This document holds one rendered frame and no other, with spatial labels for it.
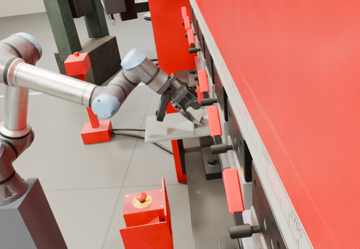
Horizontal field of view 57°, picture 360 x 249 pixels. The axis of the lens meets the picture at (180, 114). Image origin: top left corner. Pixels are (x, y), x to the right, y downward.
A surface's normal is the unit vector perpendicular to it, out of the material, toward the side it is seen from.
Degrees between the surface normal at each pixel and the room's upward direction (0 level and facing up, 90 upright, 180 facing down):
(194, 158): 0
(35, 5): 90
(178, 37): 90
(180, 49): 90
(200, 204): 0
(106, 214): 0
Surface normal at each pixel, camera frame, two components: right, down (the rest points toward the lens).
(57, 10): -0.36, 0.47
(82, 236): -0.12, -0.87
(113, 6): 0.27, 0.44
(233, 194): -0.07, -0.37
